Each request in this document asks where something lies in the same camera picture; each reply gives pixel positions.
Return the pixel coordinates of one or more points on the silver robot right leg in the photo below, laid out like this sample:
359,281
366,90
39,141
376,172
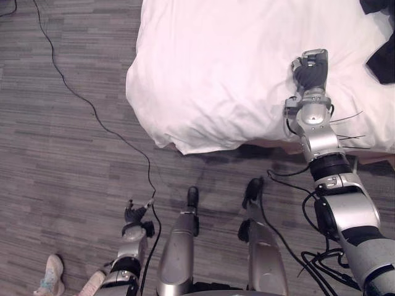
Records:
262,246

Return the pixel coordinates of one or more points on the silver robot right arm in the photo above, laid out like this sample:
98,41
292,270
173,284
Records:
336,185

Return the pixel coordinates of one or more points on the person's white sneaker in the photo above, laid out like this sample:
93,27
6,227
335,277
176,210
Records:
52,274
92,283

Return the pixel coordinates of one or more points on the silver robot leg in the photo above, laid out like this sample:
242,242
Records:
262,246
182,246

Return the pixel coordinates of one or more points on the small black cloth piece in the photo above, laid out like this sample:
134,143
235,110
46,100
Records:
375,5

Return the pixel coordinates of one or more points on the silver robot left leg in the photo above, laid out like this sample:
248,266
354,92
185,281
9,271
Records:
182,246

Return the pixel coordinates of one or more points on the black cloth garment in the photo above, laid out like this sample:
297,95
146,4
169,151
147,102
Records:
382,63

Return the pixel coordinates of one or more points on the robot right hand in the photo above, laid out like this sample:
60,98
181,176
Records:
311,74

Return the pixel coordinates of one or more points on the white bed duvet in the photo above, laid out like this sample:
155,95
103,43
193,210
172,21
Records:
247,71

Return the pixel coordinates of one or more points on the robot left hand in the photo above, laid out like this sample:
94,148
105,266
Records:
134,212

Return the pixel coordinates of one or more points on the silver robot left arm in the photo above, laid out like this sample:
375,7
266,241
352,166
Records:
128,262

